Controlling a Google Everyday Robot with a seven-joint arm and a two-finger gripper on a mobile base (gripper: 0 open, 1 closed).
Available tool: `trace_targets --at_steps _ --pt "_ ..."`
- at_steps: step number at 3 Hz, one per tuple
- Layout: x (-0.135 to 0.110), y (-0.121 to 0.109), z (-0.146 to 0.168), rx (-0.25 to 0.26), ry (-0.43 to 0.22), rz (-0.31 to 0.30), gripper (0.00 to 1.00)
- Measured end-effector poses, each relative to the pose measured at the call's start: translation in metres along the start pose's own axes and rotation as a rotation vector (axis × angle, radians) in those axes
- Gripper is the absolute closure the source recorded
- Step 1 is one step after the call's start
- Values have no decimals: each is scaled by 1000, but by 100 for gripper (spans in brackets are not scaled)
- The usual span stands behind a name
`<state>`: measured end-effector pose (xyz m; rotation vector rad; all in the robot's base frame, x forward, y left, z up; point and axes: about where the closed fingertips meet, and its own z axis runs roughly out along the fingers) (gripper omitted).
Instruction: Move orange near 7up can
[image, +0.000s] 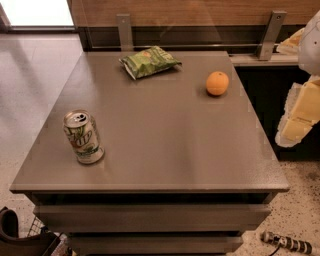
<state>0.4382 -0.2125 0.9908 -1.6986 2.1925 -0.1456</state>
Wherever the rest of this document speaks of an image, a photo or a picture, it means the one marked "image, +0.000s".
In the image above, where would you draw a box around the orange fruit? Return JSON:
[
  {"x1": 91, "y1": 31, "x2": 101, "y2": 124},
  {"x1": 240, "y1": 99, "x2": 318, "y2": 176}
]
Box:
[{"x1": 206, "y1": 71, "x2": 229, "y2": 96}]

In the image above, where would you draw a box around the right metal bracket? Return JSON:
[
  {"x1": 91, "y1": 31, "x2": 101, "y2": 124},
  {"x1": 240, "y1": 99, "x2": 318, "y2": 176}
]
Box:
[{"x1": 257, "y1": 10, "x2": 287, "y2": 61}]

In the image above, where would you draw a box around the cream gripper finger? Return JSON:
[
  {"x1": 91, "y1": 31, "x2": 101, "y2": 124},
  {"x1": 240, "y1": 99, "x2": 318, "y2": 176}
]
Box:
[
  {"x1": 276, "y1": 28, "x2": 304, "y2": 55},
  {"x1": 275, "y1": 76, "x2": 320, "y2": 148}
]

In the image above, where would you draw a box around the green chip bag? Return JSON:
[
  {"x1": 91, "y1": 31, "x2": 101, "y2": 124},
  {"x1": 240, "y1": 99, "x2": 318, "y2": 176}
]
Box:
[{"x1": 120, "y1": 46, "x2": 182, "y2": 80}]

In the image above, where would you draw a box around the left metal bracket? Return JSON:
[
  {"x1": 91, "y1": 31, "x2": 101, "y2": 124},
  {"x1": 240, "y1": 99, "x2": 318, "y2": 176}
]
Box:
[{"x1": 116, "y1": 14, "x2": 134, "y2": 51}]

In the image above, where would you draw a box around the wire basket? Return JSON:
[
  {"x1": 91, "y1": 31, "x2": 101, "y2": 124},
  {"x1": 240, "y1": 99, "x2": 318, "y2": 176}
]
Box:
[{"x1": 27, "y1": 217, "x2": 44, "y2": 237}]

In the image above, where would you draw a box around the grey drawer cabinet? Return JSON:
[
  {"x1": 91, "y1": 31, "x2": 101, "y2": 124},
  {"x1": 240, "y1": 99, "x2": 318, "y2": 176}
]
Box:
[{"x1": 11, "y1": 52, "x2": 289, "y2": 256}]

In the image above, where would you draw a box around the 7up soda can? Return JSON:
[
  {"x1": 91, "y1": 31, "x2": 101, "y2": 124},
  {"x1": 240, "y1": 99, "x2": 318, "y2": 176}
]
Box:
[{"x1": 63, "y1": 109, "x2": 104, "y2": 164}]

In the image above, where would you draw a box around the metal bracket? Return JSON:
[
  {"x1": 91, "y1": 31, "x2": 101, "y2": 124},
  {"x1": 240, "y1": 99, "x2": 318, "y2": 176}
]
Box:
[
  {"x1": 257, "y1": 10, "x2": 287, "y2": 61},
  {"x1": 116, "y1": 14, "x2": 134, "y2": 51}
]

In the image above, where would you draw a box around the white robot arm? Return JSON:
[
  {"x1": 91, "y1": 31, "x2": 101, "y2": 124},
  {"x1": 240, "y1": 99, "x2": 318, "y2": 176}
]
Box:
[{"x1": 275, "y1": 11, "x2": 320, "y2": 148}]

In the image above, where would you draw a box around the black striped cylinder tool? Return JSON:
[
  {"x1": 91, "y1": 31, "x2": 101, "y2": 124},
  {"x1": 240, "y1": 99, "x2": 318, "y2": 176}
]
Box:
[{"x1": 260, "y1": 231, "x2": 314, "y2": 255}]

